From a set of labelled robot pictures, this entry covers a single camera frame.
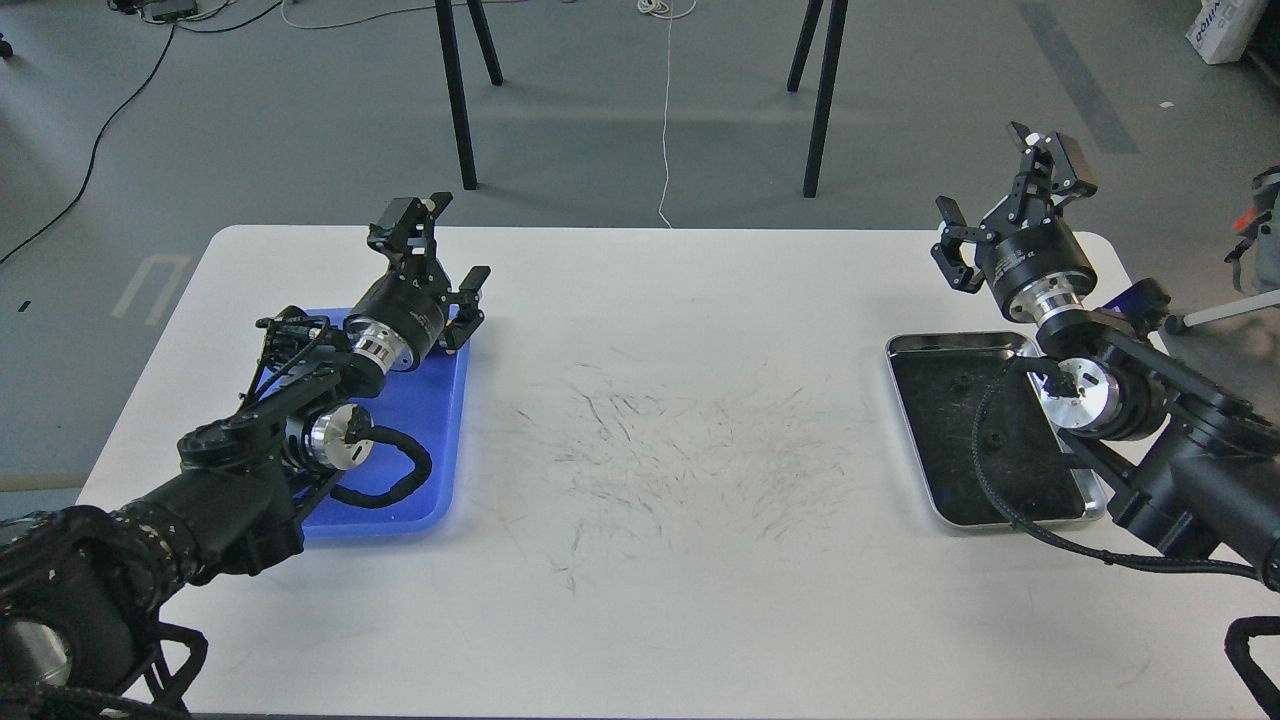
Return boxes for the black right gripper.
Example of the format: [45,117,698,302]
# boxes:
[931,122,1098,323]

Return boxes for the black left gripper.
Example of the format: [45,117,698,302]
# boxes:
[346,193,492,373]

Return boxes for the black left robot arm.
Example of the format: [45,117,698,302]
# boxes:
[1,191,490,719]

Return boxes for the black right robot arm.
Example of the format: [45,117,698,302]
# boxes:
[931,120,1279,591]

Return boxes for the blue plastic tray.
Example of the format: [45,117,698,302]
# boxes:
[256,307,470,541]

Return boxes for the silver metal tray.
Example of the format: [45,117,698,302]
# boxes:
[884,331,1105,530]

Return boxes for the black table legs left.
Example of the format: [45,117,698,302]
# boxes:
[434,1,504,191]

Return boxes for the black table legs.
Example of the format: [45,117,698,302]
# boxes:
[434,1,504,191]
[786,1,849,199]

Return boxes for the black table legs right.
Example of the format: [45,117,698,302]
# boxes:
[786,1,849,199]

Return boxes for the white cable on floor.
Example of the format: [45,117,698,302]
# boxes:
[636,0,698,229]

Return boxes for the black cable on floor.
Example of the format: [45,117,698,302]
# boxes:
[0,0,285,266]

